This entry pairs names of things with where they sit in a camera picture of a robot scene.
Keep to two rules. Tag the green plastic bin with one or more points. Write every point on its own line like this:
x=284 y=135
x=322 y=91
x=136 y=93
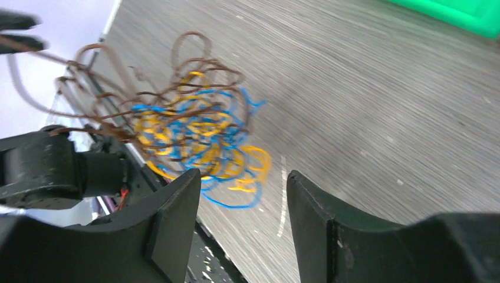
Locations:
x=480 y=17

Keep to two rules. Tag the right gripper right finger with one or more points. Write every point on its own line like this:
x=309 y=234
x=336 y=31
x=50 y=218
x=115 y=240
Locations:
x=337 y=242

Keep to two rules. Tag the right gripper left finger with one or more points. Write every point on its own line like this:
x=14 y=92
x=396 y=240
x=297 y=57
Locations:
x=147 y=241

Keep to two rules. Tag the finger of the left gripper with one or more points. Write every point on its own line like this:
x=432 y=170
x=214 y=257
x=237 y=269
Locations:
x=11 y=44
x=12 y=20

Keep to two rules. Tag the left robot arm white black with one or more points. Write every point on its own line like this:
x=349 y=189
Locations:
x=40 y=170

